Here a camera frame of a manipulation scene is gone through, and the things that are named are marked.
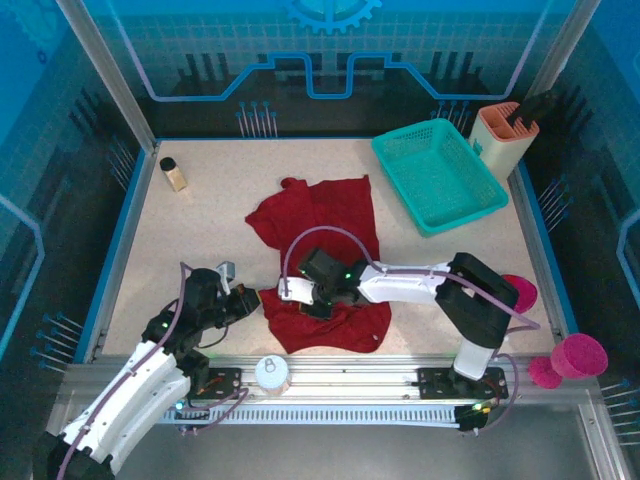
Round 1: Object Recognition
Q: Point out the red t-shirt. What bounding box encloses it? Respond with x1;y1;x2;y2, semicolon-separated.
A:
244;174;394;355

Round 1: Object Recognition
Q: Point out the tin can with pull tab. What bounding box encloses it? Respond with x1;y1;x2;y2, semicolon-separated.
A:
253;354;294;396

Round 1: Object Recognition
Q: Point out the black connector box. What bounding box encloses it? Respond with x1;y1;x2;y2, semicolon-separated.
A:
172;394;211;435
453;399;501;435

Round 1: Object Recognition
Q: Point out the small bottle with black cap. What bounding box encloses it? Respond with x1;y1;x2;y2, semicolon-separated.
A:
158;156;189;193

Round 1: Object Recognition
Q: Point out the teal plastic basket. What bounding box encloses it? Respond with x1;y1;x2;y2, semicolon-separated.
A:
370;118;510;239

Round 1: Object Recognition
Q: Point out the pink bowl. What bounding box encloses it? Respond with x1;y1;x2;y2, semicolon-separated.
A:
501;273;539;314

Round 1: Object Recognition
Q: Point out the cream orange utensil holder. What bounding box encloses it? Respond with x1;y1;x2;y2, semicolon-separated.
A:
468;101;541;184

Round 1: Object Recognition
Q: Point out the pink goblet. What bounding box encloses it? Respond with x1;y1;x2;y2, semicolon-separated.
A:
528;333;610;390

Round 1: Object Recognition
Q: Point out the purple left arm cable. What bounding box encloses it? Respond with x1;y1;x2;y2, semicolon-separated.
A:
54;262;250;480

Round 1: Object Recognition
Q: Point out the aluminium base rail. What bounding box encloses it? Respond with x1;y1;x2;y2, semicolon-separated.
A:
64;352;601;402

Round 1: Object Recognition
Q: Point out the white slotted cable duct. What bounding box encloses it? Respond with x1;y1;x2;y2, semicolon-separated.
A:
78;403;462;427

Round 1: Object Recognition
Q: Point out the aluminium frame post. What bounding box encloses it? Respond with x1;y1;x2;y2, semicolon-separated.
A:
54;0;161;151
529;0;604;101

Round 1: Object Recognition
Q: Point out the black utensil handle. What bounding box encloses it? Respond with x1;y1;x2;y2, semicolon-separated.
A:
507;88;561;126

